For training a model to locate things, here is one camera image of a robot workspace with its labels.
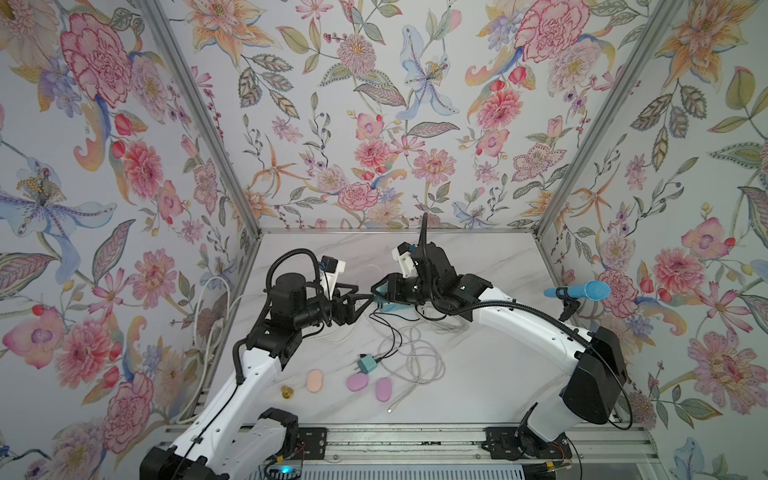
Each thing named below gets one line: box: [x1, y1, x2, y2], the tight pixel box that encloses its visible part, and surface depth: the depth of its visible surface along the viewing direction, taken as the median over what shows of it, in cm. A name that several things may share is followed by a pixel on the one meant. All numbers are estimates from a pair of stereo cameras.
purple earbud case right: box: [376, 377, 392, 403], surface depth 84 cm
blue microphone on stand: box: [544, 280, 611, 321], surface depth 76 cm
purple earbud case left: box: [347, 373, 369, 391], surface depth 86 cm
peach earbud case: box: [307, 369, 323, 393], surface depth 84 cm
